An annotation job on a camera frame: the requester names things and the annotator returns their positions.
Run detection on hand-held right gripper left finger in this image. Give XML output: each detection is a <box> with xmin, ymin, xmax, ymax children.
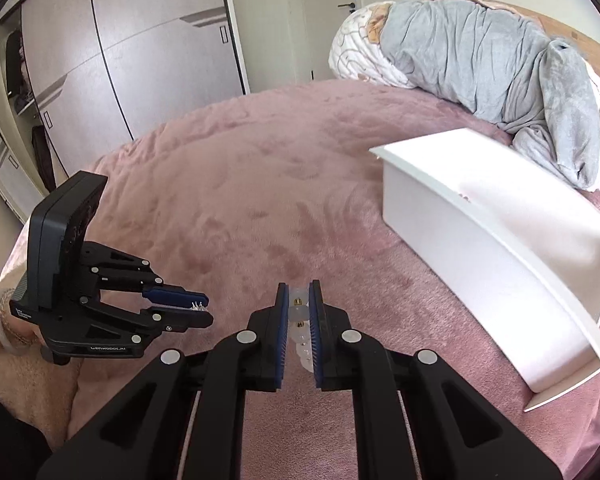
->
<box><xmin>37</xmin><ymin>282</ymin><xmax>288</xmax><ymax>480</ymax></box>

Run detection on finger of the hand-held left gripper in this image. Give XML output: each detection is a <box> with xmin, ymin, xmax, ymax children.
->
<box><xmin>82</xmin><ymin>241</ymin><xmax>211</xmax><ymax>309</ymax></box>
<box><xmin>80</xmin><ymin>295</ymin><xmax>214</xmax><ymax>337</ymax></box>

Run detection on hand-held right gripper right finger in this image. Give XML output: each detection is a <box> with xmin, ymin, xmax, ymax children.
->
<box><xmin>307</xmin><ymin>280</ymin><xmax>566</xmax><ymax>480</ymax></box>

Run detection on white bead bracelet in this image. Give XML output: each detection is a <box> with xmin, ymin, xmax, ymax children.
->
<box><xmin>287</xmin><ymin>285</ymin><xmax>313</xmax><ymax>373</ymax></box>

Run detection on white plastic box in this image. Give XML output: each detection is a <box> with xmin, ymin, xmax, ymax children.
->
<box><xmin>369</xmin><ymin>128</ymin><xmax>600</xmax><ymax>413</ymax></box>

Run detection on dark hanging clothes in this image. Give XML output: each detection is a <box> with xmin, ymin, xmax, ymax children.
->
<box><xmin>5</xmin><ymin>30</ymin><xmax>57</xmax><ymax>192</ymax></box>

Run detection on clear wrist bangle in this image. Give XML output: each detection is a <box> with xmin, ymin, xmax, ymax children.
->
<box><xmin>0</xmin><ymin>287</ymin><xmax>38</xmax><ymax>356</ymax></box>

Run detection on pink plush bed blanket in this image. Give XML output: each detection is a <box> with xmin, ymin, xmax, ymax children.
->
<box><xmin>0</xmin><ymin>79</ymin><xmax>600</xmax><ymax>480</ymax></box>

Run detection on fluffy light pink blanket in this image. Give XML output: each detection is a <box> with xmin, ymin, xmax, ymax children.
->
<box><xmin>0</xmin><ymin>347</ymin><xmax>88</xmax><ymax>451</ymax></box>

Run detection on person's dark clothing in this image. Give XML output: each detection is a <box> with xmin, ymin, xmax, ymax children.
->
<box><xmin>0</xmin><ymin>385</ymin><xmax>53</xmax><ymax>480</ymax></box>

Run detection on grey wardrobe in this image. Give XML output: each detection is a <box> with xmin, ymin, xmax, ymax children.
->
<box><xmin>0</xmin><ymin>0</ymin><xmax>251</xmax><ymax>222</ymax></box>

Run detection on white cartoon print duvet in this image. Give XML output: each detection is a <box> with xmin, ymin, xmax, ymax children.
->
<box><xmin>328</xmin><ymin>1</ymin><xmax>411</xmax><ymax>90</ymax></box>

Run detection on white door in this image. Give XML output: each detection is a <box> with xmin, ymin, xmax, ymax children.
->
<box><xmin>285</xmin><ymin>0</ymin><xmax>367</xmax><ymax>81</ymax></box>

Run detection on grey duvet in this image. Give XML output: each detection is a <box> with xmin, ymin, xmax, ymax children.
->
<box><xmin>380</xmin><ymin>0</ymin><xmax>600</xmax><ymax>191</ymax></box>

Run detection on wooden headboard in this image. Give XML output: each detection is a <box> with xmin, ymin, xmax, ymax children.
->
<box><xmin>480</xmin><ymin>0</ymin><xmax>600</xmax><ymax>61</ymax></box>

